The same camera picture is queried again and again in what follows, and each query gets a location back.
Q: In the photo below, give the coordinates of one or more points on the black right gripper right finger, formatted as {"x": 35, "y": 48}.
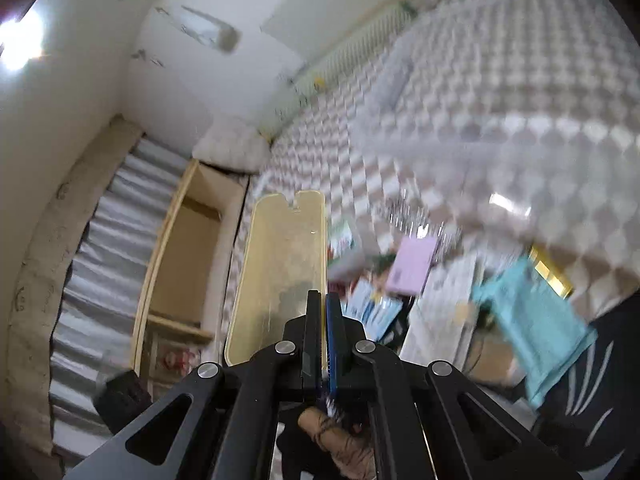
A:
{"x": 346, "y": 370}

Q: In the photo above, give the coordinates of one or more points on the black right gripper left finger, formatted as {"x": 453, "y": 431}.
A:
{"x": 305, "y": 332}

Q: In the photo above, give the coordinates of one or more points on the teal wet wipes pack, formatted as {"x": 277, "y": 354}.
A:
{"x": 545, "y": 333}

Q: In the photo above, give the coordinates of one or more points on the clear plastic storage bin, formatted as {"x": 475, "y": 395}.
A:
{"x": 526, "y": 114}

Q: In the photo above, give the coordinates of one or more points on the green label plastic box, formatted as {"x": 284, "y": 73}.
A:
{"x": 347, "y": 253}

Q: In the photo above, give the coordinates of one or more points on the pink notepad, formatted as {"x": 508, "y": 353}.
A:
{"x": 412, "y": 263}

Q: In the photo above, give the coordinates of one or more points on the wooden bedside shelf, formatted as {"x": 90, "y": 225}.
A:
{"x": 178, "y": 321}

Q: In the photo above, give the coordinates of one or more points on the white fluffy pillow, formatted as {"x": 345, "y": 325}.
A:
{"x": 231, "y": 144}

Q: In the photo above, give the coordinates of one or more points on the grey striped curtain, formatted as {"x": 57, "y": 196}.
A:
{"x": 92, "y": 339}

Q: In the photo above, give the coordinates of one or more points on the gold rectangular case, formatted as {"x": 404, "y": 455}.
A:
{"x": 550, "y": 272}

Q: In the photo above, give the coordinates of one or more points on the long green bolster pillow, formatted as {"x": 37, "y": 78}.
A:
{"x": 325, "y": 73}

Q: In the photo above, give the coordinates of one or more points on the black white patterned cloth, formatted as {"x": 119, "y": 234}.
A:
{"x": 590, "y": 418}

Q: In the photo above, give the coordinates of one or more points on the checkered brown white bedspread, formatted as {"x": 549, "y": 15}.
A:
{"x": 316, "y": 152}

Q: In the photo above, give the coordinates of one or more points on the white bag on wall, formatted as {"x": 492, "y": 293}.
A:
{"x": 202, "y": 27}

